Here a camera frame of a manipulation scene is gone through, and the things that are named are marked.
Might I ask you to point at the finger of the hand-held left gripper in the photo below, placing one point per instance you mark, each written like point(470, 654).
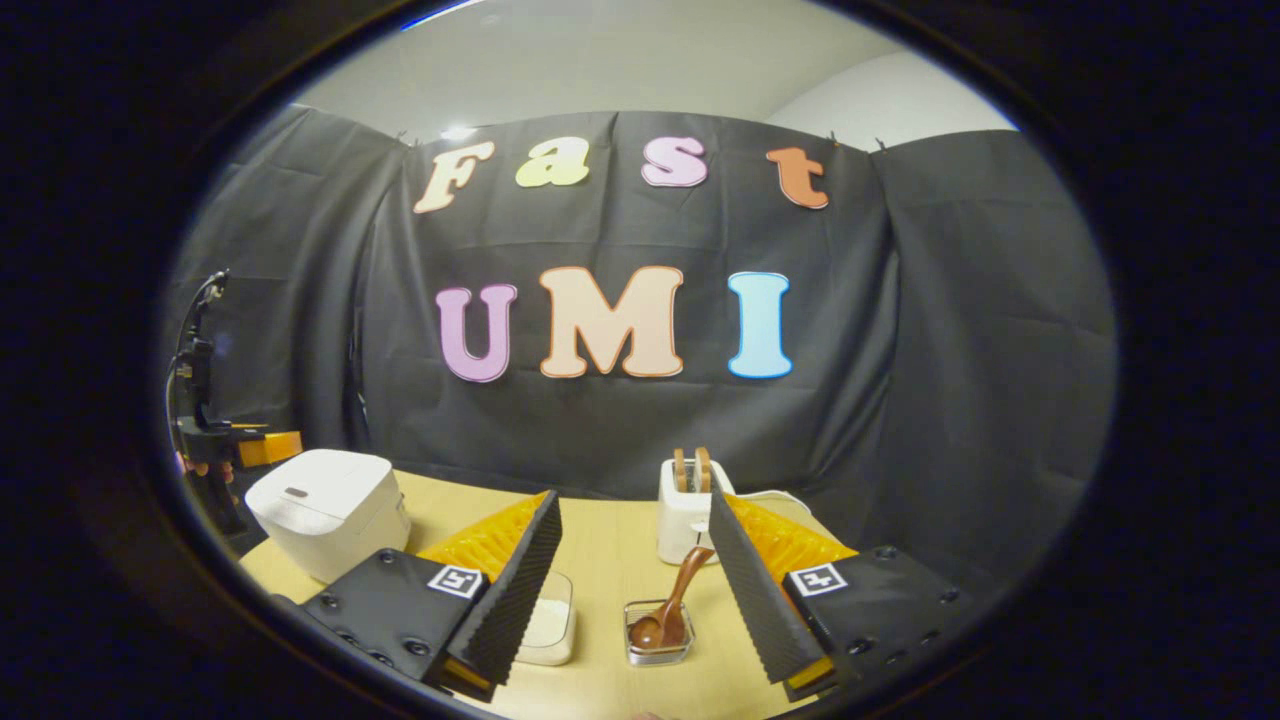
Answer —
point(270, 448)

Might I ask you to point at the clear chopstick holder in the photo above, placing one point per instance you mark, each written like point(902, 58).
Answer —
point(640, 652)

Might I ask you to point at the dark wooden spoon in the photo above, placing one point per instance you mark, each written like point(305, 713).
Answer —
point(665, 620)

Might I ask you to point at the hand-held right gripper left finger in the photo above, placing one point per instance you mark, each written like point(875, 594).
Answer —
point(515, 590)

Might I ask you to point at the white rice cooker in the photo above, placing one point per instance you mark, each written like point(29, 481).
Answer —
point(330, 510)

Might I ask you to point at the black backdrop cloth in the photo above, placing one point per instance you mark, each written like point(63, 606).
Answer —
point(900, 350)

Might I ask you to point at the toast bread slice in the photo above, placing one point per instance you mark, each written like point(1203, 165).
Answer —
point(704, 468)
point(680, 470)

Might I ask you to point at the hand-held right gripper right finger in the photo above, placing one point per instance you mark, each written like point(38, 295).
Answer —
point(760, 590)

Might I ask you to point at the clear box of white rice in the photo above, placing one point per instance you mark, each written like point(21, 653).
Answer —
point(550, 625)

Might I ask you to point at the white toaster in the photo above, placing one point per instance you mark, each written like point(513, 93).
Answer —
point(680, 520)

